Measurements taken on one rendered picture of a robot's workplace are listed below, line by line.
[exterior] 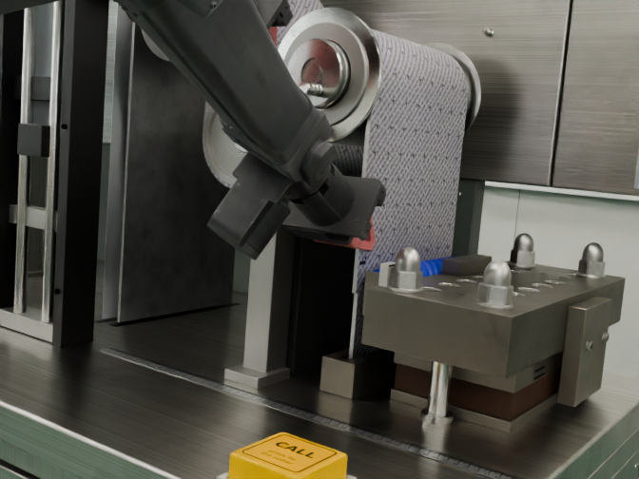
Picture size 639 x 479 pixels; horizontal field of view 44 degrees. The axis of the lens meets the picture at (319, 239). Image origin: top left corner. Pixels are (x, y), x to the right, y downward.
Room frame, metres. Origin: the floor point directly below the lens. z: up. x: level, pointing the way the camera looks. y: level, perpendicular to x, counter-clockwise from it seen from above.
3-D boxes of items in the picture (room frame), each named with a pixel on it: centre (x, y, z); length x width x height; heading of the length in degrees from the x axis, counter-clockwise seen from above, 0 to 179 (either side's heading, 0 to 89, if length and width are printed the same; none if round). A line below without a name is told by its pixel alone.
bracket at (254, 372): (0.89, 0.06, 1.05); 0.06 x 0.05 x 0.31; 145
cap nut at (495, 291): (0.77, -0.18, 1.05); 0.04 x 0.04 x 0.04
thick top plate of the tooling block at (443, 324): (0.93, -0.23, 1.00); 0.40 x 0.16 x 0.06; 145
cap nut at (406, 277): (0.82, -0.09, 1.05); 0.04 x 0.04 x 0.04
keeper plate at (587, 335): (0.89, -0.32, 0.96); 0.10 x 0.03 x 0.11; 145
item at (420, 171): (0.96, -0.11, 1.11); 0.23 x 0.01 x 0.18; 145
